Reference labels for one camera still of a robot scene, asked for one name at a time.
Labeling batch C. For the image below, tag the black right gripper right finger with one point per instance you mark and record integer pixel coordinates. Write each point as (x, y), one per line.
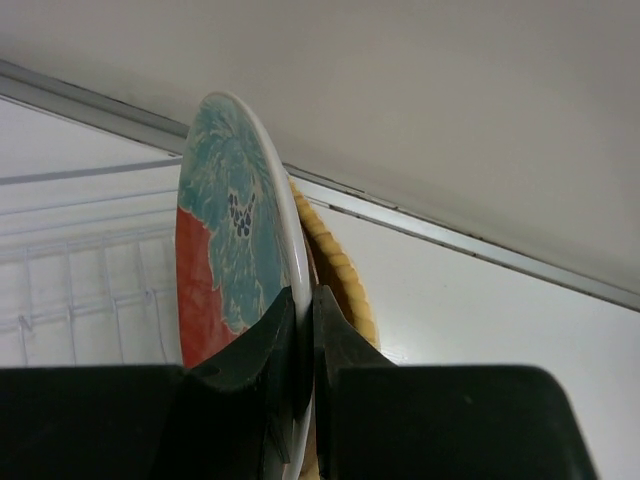
(379, 420)

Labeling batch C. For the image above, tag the red teal patterned plate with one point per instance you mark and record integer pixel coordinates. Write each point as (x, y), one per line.
(244, 295)

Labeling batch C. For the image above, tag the white wire dish rack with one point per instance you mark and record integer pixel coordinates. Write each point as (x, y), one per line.
(88, 267)

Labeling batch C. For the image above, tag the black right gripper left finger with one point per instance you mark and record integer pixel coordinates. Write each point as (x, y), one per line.
(150, 420)

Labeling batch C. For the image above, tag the orange woven square plate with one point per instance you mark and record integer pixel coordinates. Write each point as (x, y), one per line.
(329, 264)

